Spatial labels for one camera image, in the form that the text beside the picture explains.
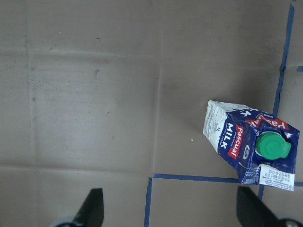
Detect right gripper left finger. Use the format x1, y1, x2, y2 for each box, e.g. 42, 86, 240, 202
72, 188, 104, 227

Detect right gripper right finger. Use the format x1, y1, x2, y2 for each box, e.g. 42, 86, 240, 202
236, 186, 287, 227

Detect blue white milk carton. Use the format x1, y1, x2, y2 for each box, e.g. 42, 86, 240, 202
203, 100, 300, 191

